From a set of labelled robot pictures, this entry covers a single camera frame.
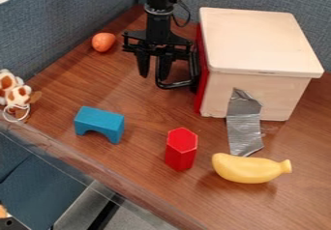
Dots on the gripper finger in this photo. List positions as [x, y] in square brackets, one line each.
[143, 64]
[164, 67]

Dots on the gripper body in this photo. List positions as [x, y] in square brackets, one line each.
[157, 35]

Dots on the orange toy potato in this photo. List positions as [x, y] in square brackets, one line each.
[103, 42]

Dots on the blue arch block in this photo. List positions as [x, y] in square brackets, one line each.
[100, 123]

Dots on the red hexagonal block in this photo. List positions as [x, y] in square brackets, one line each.
[181, 148]

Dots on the cabinet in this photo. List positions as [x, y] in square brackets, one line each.
[254, 63]

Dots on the grey tape strip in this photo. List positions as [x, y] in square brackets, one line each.
[244, 124]

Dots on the yellow toy banana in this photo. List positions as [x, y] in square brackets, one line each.
[247, 169]

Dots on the white and brown plush animal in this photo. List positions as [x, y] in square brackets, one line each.
[13, 93]

